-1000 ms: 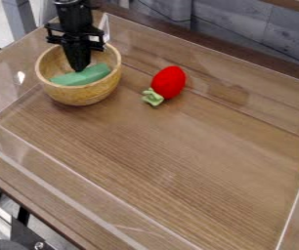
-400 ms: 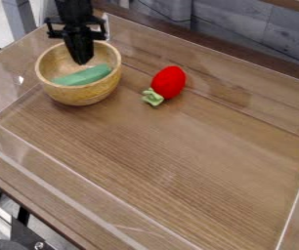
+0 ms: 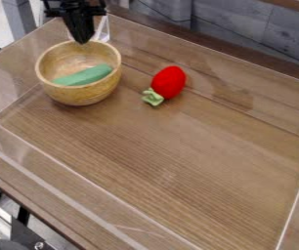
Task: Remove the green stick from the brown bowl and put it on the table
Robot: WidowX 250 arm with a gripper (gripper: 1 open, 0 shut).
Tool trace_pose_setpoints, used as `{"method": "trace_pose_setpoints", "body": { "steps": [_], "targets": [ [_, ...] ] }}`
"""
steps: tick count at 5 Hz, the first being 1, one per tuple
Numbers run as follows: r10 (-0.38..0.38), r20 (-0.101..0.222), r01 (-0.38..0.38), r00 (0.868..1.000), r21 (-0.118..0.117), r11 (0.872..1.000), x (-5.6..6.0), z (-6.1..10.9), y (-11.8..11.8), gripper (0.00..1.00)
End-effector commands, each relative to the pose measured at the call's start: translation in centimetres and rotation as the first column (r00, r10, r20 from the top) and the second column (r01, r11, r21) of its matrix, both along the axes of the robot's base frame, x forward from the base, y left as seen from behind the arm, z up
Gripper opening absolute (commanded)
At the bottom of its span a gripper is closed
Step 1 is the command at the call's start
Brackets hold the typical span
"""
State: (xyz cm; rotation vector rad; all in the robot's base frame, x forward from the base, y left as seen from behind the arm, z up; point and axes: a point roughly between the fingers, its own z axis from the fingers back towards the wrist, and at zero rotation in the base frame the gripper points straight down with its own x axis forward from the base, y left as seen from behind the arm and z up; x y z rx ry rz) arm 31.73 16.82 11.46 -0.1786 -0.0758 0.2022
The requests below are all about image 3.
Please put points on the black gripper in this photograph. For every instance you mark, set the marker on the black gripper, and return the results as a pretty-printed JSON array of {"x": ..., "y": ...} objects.
[{"x": 69, "y": 9}]

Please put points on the green foam stick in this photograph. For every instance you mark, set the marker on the green foam stick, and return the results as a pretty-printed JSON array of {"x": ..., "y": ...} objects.
[{"x": 84, "y": 77}]

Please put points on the brown wooden bowl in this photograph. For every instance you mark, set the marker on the brown wooden bowl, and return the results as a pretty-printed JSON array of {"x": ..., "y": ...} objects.
[{"x": 66, "y": 58}]

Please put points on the red plush strawberry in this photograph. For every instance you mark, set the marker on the red plush strawberry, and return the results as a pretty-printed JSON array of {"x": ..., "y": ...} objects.
[{"x": 165, "y": 85}]

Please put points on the black table leg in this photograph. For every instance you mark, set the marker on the black table leg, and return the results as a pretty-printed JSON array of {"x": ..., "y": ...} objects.
[{"x": 22, "y": 217}]

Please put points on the grey post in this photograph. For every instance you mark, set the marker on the grey post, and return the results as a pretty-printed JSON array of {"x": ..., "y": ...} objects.
[{"x": 20, "y": 17}]

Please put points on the clear acrylic tray wall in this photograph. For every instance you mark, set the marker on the clear acrylic tray wall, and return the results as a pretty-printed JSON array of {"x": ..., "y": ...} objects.
[{"x": 193, "y": 175}]

